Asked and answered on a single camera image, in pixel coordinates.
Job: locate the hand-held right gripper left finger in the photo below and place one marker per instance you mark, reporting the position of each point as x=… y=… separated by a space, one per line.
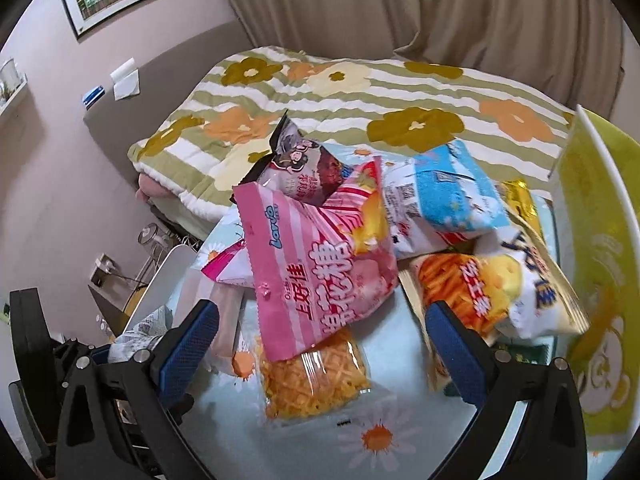
x=187 y=355

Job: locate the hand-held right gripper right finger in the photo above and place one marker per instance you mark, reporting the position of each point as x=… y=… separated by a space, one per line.
x=460 y=355

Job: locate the clear orange noodle snack packet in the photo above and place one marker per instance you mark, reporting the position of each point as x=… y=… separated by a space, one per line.
x=310 y=380

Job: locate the pink striped snack packet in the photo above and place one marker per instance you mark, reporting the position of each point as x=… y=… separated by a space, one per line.
x=310 y=270

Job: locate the gold snack packet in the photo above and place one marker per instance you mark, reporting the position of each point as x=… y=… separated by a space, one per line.
x=520 y=197

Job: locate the yellow-green bear print box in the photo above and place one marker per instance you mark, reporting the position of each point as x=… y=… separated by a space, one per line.
x=600 y=260

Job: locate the white printed wrapper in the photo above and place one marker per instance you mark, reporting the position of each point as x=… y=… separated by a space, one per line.
x=140 y=335

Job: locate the fries picture snack packet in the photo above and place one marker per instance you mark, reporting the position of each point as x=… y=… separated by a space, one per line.
x=500 y=290

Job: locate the daisy print tablecloth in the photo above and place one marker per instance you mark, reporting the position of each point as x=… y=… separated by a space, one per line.
x=400 y=410

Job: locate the white curved panel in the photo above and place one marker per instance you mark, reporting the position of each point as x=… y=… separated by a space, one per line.
x=170 y=275

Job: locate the small magenta snack packet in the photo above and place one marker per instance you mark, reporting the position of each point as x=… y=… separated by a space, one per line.
x=225 y=267

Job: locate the glass jar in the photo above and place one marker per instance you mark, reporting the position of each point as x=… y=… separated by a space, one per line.
x=148 y=237

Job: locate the blue and white snack packet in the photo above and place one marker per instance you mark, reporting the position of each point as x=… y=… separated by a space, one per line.
x=440 y=195

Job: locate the pink pillow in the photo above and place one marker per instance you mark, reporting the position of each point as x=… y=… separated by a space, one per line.
x=150 y=187

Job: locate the dark cartoon snack packet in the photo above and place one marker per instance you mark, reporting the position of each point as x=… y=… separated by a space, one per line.
x=300 y=170

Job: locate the small blue box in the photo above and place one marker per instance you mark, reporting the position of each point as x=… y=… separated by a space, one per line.
x=93 y=95

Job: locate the grey-brown bed headboard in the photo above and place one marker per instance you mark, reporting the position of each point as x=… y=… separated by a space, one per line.
x=165 y=90

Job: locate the floral striped blanket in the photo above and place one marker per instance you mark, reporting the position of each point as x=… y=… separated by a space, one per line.
x=350 y=110

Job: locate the white folded paper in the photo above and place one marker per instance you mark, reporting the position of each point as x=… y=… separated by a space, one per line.
x=125 y=85

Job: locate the beige curtain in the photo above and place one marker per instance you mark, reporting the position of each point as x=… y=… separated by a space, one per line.
x=400 y=10

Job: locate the white wall socket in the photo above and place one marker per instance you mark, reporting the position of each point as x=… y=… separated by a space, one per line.
x=102 y=267

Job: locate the white wall shelf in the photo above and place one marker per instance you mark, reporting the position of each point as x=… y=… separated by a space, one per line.
x=12 y=95

